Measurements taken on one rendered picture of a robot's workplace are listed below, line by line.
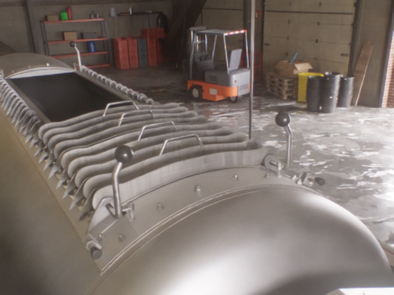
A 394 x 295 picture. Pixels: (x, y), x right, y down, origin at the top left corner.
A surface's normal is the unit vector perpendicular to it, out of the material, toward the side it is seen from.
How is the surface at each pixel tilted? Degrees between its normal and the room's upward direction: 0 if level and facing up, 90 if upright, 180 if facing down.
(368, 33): 90
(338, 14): 90
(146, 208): 19
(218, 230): 29
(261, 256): 65
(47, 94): 99
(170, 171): 90
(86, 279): 37
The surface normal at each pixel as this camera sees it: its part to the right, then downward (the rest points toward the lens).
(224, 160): 0.49, 0.29
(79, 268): -0.55, -0.62
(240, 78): 0.71, 0.23
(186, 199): -0.17, -0.89
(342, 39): -0.87, 0.20
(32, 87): 0.41, 0.52
